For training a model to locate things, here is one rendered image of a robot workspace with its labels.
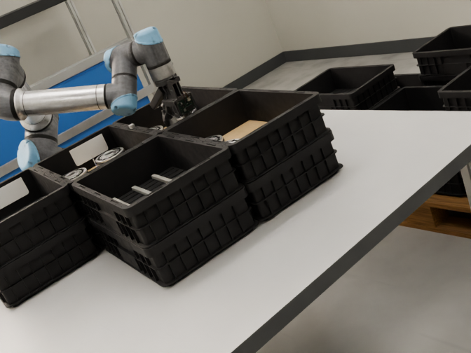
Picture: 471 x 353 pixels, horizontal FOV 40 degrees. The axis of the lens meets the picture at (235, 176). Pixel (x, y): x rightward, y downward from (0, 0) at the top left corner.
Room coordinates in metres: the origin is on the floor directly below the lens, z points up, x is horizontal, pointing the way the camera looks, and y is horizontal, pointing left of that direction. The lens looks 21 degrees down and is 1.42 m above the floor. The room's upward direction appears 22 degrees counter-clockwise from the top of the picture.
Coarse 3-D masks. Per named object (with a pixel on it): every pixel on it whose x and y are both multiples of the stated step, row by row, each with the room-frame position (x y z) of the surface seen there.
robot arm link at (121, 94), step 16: (112, 80) 1.92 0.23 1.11; (128, 80) 1.90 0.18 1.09; (0, 96) 1.94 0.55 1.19; (16, 96) 1.93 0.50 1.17; (32, 96) 1.93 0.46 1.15; (48, 96) 1.92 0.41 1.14; (64, 96) 1.91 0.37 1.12; (80, 96) 1.90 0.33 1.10; (96, 96) 1.89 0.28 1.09; (112, 96) 1.88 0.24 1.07; (128, 96) 1.87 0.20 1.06; (0, 112) 1.93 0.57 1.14; (16, 112) 1.92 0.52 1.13; (32, 112) 1.93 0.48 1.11; (48, 112) 1.92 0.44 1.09; (64, 112) 1.92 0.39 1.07; (112, 112) 1.88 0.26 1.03; (128, 112) 1.88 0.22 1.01
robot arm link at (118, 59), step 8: (112, 48) 1.99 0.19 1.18; (120, 48) 1.97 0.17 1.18; (128, 48) 1.95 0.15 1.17; (104, 56) 1.99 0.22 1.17; (112, 56) 1.97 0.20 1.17; (120, 56) 1.95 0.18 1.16; (128, 56) 1.94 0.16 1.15; (104, 64) 1.98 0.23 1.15; (112, 64) 1.96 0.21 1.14; (120, 64) 1.93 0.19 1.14; (128, 64) 1.93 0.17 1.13; (136, 64) 1.95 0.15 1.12; (112, 72) 1.94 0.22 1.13; (120, 72) 1.92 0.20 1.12; (128, 72) 1.92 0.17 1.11; (136, 72) 1.94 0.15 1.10
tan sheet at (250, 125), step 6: (252, 120) 1.92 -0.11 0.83; (240, 126) 1.91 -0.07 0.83; (246, 126) 1.89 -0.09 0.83; (252, 126) 1.86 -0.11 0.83; (258, 126) 1.84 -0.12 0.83; (228, 132) 1.90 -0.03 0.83; (234, 132) 1.87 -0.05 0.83; (240, 132) 1.85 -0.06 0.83; (246, 132) 1.83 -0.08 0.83; (228, 138) 1.84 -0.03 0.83; (234, 138) 1.82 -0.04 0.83; (240, 138) 1.80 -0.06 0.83
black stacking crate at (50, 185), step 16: (32, 176) 2.04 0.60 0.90; (32, 192) 2.03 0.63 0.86; (48, 192) 1.93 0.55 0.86; (16, 208) 2.00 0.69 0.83; (48, 208) 1.68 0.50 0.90; (64, 208) 1.69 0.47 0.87; (16, 224) 1.64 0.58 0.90; (32, 224) 1.65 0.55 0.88; (48, 224) 1.67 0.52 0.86; (64, 224) 1.68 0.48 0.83; (0, 240) 1.61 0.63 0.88; (16, 240) 1.63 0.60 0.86; (32, 240) 1.64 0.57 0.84; (0, 256) 1.60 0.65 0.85; (16, 256) 1.61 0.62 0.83
